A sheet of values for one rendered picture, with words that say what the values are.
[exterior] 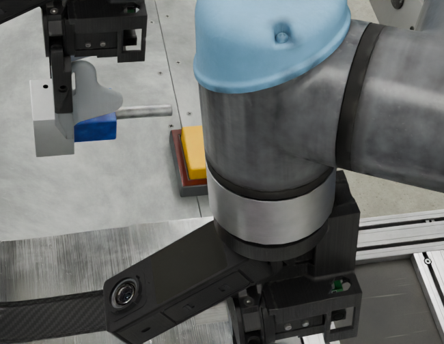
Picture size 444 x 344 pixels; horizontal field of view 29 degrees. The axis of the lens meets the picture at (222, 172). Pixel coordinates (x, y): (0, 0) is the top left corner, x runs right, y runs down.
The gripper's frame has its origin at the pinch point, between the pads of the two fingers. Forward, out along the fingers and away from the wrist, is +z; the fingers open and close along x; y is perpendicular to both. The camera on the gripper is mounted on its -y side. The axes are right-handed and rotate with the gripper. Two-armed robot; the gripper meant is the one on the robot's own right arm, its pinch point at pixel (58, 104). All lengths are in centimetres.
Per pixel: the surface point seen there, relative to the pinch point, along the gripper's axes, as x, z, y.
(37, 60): 20.2, 15.0, -1.4
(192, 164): 0.1, 11.4, 13.6
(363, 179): 54, 95, 71
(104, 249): -12.2, 6.4, 2.9
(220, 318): -19.3, 8.7, 12.6
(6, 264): -12.6, 6.6, -5.8
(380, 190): 50, 95, 74
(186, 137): 3.9, 11.4, 13.6
